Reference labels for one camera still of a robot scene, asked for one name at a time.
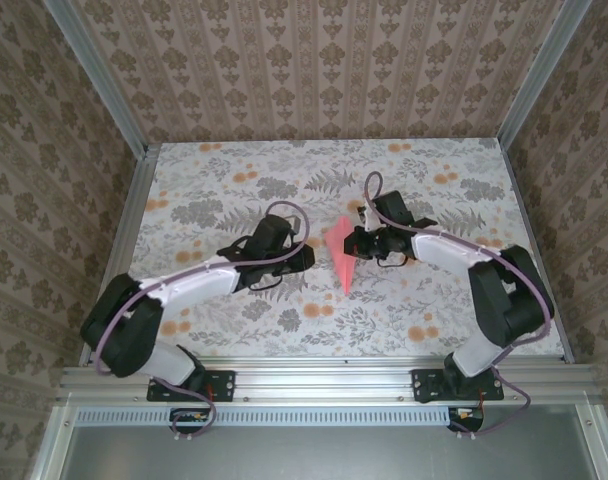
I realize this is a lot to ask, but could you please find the aluminium table side rail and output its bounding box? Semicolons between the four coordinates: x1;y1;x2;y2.
498;139;576;365
76;144;161;366

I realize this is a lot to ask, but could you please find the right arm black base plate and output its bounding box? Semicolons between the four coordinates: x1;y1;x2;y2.
411;368;505;405

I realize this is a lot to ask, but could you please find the slotted grey cable duct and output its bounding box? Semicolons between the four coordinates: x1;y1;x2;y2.
75;405;485;427

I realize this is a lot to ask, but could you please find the pink square paper sheet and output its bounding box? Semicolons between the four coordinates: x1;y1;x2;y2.
323;215;361;296

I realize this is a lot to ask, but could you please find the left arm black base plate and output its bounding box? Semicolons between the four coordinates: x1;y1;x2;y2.
146;368;236;404

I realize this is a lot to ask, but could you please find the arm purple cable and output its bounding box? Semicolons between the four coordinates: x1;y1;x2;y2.
364;172;556;441
93;199;311;444

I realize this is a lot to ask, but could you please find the grey sheet metal panel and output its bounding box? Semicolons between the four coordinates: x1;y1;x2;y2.
31;404;608;480

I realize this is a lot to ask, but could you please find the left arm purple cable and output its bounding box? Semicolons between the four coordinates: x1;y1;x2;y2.
93;199;311;444

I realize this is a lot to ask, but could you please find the floral patterned table mat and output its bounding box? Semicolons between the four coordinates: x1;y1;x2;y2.
106;139;568;359

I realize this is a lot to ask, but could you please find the aluminium extrusion beam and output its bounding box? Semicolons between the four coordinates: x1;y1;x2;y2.
56;363;603;404

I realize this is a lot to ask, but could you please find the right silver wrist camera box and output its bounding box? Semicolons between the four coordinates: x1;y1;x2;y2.
357;204;378;232

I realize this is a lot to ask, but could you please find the aluminium frame post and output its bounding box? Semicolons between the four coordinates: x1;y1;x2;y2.
496;0;595;149
42;0;153;159

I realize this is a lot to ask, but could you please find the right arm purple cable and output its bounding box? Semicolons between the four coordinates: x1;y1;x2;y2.
364;172;556;441

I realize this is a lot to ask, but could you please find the black cable connector block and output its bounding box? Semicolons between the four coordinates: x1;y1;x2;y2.
169;407;216;435
447;405;485;434

